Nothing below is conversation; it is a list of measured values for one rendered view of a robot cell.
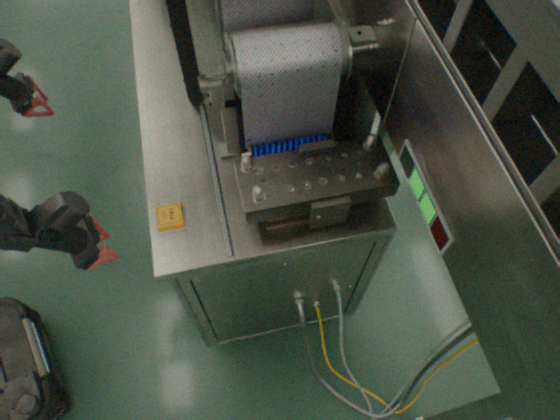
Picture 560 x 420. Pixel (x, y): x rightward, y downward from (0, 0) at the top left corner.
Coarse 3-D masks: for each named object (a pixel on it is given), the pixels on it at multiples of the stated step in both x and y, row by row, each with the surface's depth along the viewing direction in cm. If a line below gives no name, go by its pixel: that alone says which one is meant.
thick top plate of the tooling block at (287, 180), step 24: (336, 144) 119; (360, 144) 119; (264, 168) 115; (288, 168) 115; (312, 168) 115; (336, 168) 115; (360, 168) 115; (240, 192) 114; (288, 192) 111; (312, 192) 112; (336, 192) 112; (360, 192) 113; (384, 192) 116; (264, 216) 112
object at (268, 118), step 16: (272, 96) 105; (288, 96) 106; (304, 96) 107; (320, 96) 108; (336, 96) 110; (256, 112) 108; (272, 112) 109; (288, 112) 111; (304, 112) 112; (320, 112) 113; (256, 128) 113; (272, 128) 114; (288, 128) 116; (304, 128) 117; (320, 128) 119; (256, 144) 119
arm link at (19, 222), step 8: (0, 200) 74; (8, 200) 78; (0, 208) 73; (8, 208) 76; (16, 208) 80; (0, 216) 73; (8, 216) 74; (16, 216) 79; (0, 224) 74; (8, 224) 75; (16, 224) 76; (24, 224) 79; (0, 232) 75; (8, 232) 76; (16, 232) 77; (24, 232) 78; (0, 240) 77; (0, 248) 78
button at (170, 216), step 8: (160, 208) 121; (168, 208) 121; (176, 208) 121; (160, 216) 120; (168, 216) 120; (176, 216) 120; (160, 224) 118; (168, 224) 118; (176, 224) 119; (184, 224) 120
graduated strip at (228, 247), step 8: (200, 104) 143; (200, 112) 141; (208, 120) 140; (208, 128) 138; (208, 136) 136; (208, 144) 135; (208, 152) 133; (208, 160) 132; (216, 168) 131; (216, 176) 129; (216, 184) 128; (216, 192) 126; (216, 200) 125; (224, 208) 124; (224, 216) 123; (224, 224) 121; (224, 232) 120; (224, 240) 119; (224, 248) 118; (232, 248) 118; (232, 256) 117
